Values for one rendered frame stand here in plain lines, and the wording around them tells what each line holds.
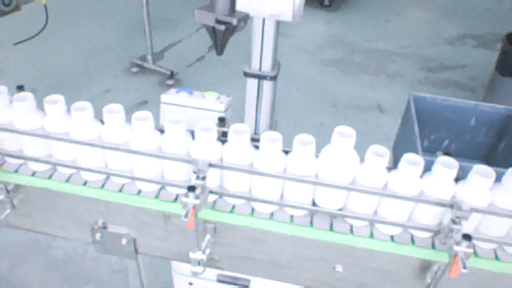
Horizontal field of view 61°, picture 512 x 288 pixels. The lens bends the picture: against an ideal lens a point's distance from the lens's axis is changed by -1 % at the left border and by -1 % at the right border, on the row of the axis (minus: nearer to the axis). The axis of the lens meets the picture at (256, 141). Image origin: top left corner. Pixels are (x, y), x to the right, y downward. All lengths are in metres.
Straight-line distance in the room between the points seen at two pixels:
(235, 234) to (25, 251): 1.47
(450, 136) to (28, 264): 1.75
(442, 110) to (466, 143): 0.15
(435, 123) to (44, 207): 1.12
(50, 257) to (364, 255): 1.56
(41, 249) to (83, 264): 0.22
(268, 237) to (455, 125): 0.82
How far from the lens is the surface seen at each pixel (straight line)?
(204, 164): 0.78
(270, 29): 1.35
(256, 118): 1.50
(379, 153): 0.80
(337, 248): 0.88
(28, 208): 1.08
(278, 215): 0.86
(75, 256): 2.13
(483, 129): 1.53
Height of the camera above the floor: 1.64
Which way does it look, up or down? 39 degrees down
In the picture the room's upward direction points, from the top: 4 degrees clockwise
